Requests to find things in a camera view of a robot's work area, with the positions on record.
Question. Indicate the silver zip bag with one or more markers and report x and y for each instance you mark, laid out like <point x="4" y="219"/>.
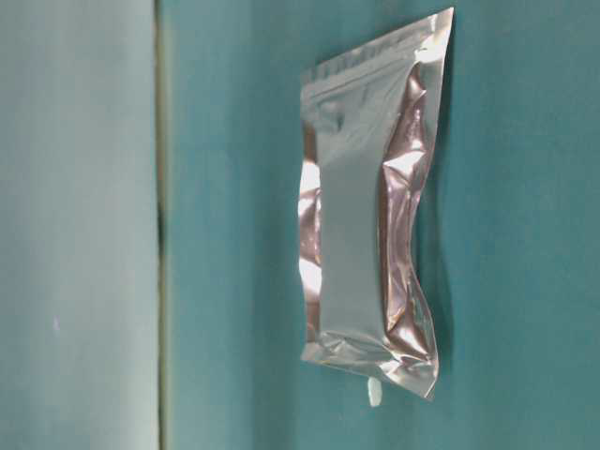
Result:
<point x="370" y="119"/>

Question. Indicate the small white tape scrap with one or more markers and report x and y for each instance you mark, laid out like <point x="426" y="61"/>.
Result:
<point x="374" y="392"/>

